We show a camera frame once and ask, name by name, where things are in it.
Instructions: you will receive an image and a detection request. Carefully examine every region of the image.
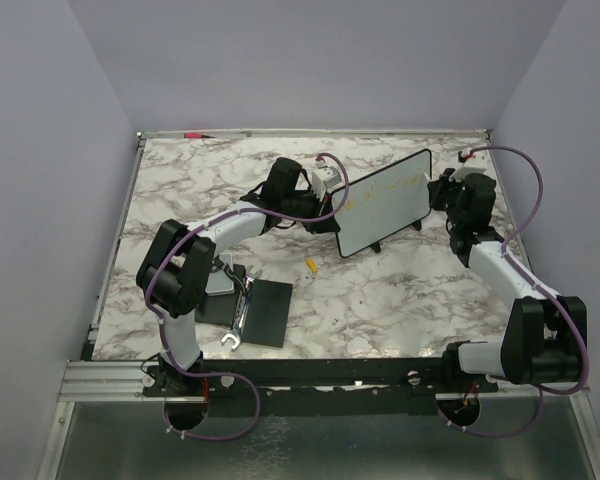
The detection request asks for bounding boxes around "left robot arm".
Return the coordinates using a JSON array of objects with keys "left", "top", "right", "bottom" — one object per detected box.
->
[{"left": 136, "top": 157, "right": 350, "bottom": 396}]

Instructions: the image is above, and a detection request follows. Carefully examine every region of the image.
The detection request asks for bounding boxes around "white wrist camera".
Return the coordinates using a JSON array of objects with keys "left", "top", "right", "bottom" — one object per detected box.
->
[
  {"left": 310, "top": 166, "right": 342, "bottom": 200},
  {"left": 450, "top": 149, "right": 488, "bottom": 182}
]

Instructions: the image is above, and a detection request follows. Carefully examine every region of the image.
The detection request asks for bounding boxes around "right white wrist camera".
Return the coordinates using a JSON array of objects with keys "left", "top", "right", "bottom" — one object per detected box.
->
[{"left": 450, "top": 149, "right": 488, "bottom": 182}]

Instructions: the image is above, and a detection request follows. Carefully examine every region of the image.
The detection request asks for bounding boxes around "aluminium table frame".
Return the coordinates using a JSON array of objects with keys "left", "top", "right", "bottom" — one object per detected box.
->
[{"left": 39, "top": 131, "right": 600, "bottom": 479}]

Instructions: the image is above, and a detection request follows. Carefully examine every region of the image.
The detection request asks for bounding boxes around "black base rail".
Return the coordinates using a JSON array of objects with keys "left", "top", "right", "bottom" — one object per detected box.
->
[{"left": 79, "top": 339, "right": 501, "bottom": 419}]

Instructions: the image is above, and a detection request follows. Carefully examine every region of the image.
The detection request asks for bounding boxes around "yellow marker cap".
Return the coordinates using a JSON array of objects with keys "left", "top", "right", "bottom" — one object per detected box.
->
[{"left": 306, "top": 258, "right": 318, "bottom": 273}]

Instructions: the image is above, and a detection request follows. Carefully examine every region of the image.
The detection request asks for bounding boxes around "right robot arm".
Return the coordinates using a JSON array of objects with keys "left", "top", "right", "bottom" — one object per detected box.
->
[{"left": 428, "top": 168, "right": 587, "bottom": 391}]

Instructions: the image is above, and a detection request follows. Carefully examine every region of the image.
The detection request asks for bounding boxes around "black framed whiteboard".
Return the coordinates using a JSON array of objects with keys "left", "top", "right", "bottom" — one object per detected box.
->
[{"left": 332, "top": 149, "right": 432, "bottom": 258}]

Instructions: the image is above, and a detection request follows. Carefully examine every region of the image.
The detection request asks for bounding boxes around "red marker on rail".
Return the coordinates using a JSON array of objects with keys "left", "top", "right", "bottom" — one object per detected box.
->
[{"left": 183, "top": 132, "right": 215, "bottom": 139}]

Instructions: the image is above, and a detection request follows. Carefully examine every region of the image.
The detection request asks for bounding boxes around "silver wrench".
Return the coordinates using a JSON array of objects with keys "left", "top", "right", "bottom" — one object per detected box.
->
[{"left": 221, "top": 266, "right": 262, "bottom": 351}]

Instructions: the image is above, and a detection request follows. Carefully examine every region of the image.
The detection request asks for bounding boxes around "black square mat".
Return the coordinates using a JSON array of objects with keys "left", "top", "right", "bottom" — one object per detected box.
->
[{"left": 195, "top": 279, "right": 293, "bottom": 348}]

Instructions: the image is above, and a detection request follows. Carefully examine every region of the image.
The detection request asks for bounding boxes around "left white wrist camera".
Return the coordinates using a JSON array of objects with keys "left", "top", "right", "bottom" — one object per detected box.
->
[{"left": 310, "top": 166, "right": 342, "bottom": 200}]

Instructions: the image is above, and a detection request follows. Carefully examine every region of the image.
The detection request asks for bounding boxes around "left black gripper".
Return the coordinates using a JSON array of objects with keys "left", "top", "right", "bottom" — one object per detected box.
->
[{"left": 282, "top": 185, "right": 340, "bottom": 235}]

